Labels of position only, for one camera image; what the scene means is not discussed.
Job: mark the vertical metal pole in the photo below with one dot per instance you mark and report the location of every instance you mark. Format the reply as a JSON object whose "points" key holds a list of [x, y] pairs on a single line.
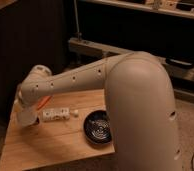
{"points": [[78, 33]]}

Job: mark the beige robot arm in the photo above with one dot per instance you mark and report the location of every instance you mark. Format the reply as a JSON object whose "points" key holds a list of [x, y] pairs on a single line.
{"points": [[139, 100]]}

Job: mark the black bowl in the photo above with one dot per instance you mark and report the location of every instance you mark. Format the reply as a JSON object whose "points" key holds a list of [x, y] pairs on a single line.
{"points": [[96, 127]]}

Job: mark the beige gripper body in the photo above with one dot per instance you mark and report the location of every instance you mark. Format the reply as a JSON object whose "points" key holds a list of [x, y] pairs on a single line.
{"points": [[20, 105]]}

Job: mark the orange handled blue brush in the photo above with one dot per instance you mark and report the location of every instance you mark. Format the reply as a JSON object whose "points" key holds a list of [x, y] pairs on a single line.
{"points": [[42, 102]]}

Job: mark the wooden folding table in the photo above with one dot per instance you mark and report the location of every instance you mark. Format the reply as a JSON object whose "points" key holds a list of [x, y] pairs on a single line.
{"points": [[50, 143]]}

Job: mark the background wooden shelf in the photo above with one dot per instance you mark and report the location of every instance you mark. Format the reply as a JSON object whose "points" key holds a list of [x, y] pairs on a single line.
{"points": [[140, 7]]}

